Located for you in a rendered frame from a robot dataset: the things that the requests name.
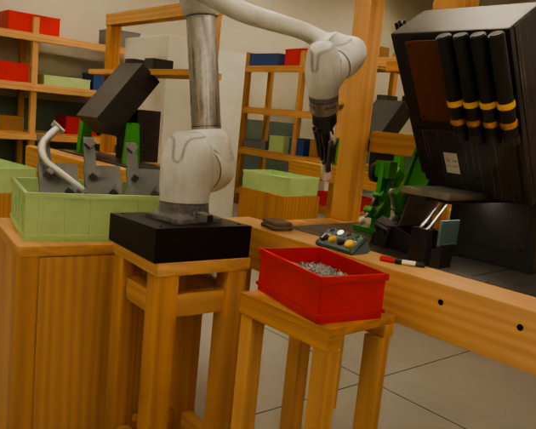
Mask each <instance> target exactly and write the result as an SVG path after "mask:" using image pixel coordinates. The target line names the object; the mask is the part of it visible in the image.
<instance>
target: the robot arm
mask: <svg viewBox="0 0 536 429"><path fill-rule="evenodd" d="M179 1H180V7H181V12H182V14H183V15H184V16H185V18H186V32H187V49H188V66H189V84H190V101H191V130H190V131H177V132H174V133H173V134H172V135H170V136H169V137H168V140H167V141H166V143H165V145H164V148H163V152H162V157H161V164H160V176H159V192H160V200H159V207H158V210H155V211H150V212H145V217H146V218H152V219H155V220H162V221H166V222H169V223H172V224H174V225H186V224H201V223H221V222H222V218H221V217H219V216H216V215H213V214H210V213H209V207H208V202H209V195H210V193H211V192H216V191H218V190H221V189H222V188H224V187H226V186H227V185H228V184H229V183H230V182H231V180H232V179H233V177H234V174H235V172H236V161H235V158H234V157H233V153H232V149H231V142H230V136H229V135H228V134H227V133H226V132H225V130H224V129H221V121H220V84H219V65H218V46H217V27H216V18H217V17H218V16H219V14H220V13H222V14H224V15H226V16H228V17H230V18H232V19H233V20H237V21H239V22H242V23H244V24H246V25H250V26H255V27H258V28H261V29H264V30H267V31H273V32H276V33H280V34H283V35H286V36H290V37H295V38H298V39H300V40H302V41H304V42H306V43H308V44H310V46H309V48H308V50H307V53H306V57H305V83H306V87H307V90H308V94H309V107H310V113H311V114H312V124H313V125H314V126H315V127H312V130H313V133H314V138H315V143H316V154H317V156H318V157H320V160H321V170H322V181H323V182H324V181H328V180H331V179H332V172H331V163H335V156H336V149H337V144H338V142H339V140H338V139H335V138H334V130H333V127H334V125H335V124H336V123H337V112H338V110H339V88H340V87H341V85H342V83H343V82H344V80H345V79H346V78H349V77H351V76H352V75H353V74H355V73H356V72H357V71H358V70H359V69H360V68H361V66H362V64H363V62H364V61H365V59H366V57H367V47H366V45H365V43H364V42H363V40H361V39H360V38H358V37H354V36H348V35H344V34H341V33H338V32H332V33H328V32H325V31H323V30H321V29H319V28H317V27H315V26H313V25H311V24H308V23H306V22H304V21H301V20H296V19H294V18H291V17H288V16H286V15H283V14H279V13H276V12H273V11H270V10H268V9H263V8H261V7H258V6H255V5H253V4H251V3H247V2H245V1H243V0H179Z"/></svg>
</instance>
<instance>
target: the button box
mask: <svg viewBox="0 0 536 429"><path fill-rule="evenodd" d="M331 228H332V227H329V228H328V229H327V230H326V231H325V232H324V233H327V234H328V237H331V236H336V240H335V241H334V242H329V241H328V238H327V239H325V240H321V239H320V238H318V239H317V240H316V245H318V246H321V247H324V248H327V249H332V250H335V251H338V252H341V253H344V254H347V255H365V254H367V253H368V252H369V251H370V248H369V246H368V241H367V239H366V237H365V236H362V235H361V236H360V237H359V238H358V239H355V235H360V234H355V233H352V234H351V236H349V237H347V236H346V233H348V232H346V231H344V230H342V231H344V232H343V233H342V234H338V231H341V230H340V229H336V228H335V231H334V232H330V231H329V230H330V229H331ZM339 238H343V239H344V240H345V242H346V241H347V240H352V241H353V242H354V245H353V246H351V247H349V248H346V246H345V243H342V244H337V240H338V239H339Z"/></svg>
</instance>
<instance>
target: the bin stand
mask: <svg viewBox="0 0 536 429"><path fill-rule="evenodd" d="M239 312H240V313H241V314H242V315H241V324H240V334H239V342H238V352H237V369H236V379H235V387H234V397H233V405H232V415H231V429H254V421H255V412H256V403H257V395H258V386H259V370H260V361H261V353H262V344H263V335H264V327H265V325H267V326H270V327H272V328H273V329H276V330H278V331H280V332H283V333H284V334H286V335H289V339H288V355H287V362H286V370H285V379H284V387H283V395H282V410H281V418H280V426H279V429H301V424H302V416H303V408H304V401H305V387H306V379H307V371H308V363H309V356H310V348H311V346H313V349H312V356H311V371H310V379H309V385H308V393H307V401H306V409H305V423H304V429H331V422H332V415H333V407H334V394H335V387H336V380H337V373H338V366H339V352H340V349H338V348H339V337H340V336H343V335H349V334H353V333H356V332H360V331H363V330H365V331H367V332H369V333H366V334H365V335H364V341H363V348H362V361H361V368H360V374H359V381H358V388H357V395H356V407H355V414H354V421H353V428H352V429H378V423H379V411H380V405H381V398H382V391H383V385H384V378H385V366H386V359H387V353H388V346H389V340H390V337H391V336H393V329H394V322H395V315H394V314H391V313H388V312H385V313H381V318H375V319H367V320H358V321H349V322H340V323H323V324H315V323H313V322H312V321H310V320H308V319H307V318H305V317H303V316H301V315H299V314H298V313H297V312H295V311H293V310H291V309H290V308H288V307H286V306H285V305H283V304H282V303H280V302H278V301H277V300H274V299H273V298H271V297H270V296H269V295H266V294H264V293H263V292H261V291H259V290H258V289H256V290H250V291H244V292H241V296H240V305H239Z"/></svg>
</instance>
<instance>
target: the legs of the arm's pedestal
mask: <svg viewBox="0 0 536 429"><path fill-rule="evenodd" d="M246 279H247V270H246V271H235V272H217V276H216V277H214V276H212V275H210V274H208V273H204V274H194V275H184V276H173V277H155V276H154V275H152V274H150V273H149V272H147V271H142V268H140V267H138V266H136V265H135V264H133V263H131V262H130V261H128V260H125V259H124V258H123V257H121V256H119V255H117V254H115V258H114V272H113V286H112V300H111V327H110V341H109V356H108V370H107V383H106V398H105V424H104V429H231V415H232V405H233V397H234V387H235V379H236V369H237V352H238V342H239V334H240V324H241V315H242V314H241V313H240V312H239V305H240V296H241V292H244V291H245V288H246ZM140 308H141V309H143V310H144V311H145V320H144V332H143V344H142V357H141V369H140V393H139V405H138V414H135V415H133V403H134V379H135V367H136V354H137V341H138V329H139V316H140ZM210 312H213V313H214V315H213V324H212V334H211V344H210V354H209V364H208V383H207V393H206V403H205V413H204V420H202V419H201V418H200V417H199V416H198V415H196V414H195V413H194V408H195V398H196V388H197V368H198V358H199V347H200V338H201V327H202V315H203V313H210Z"/></svg>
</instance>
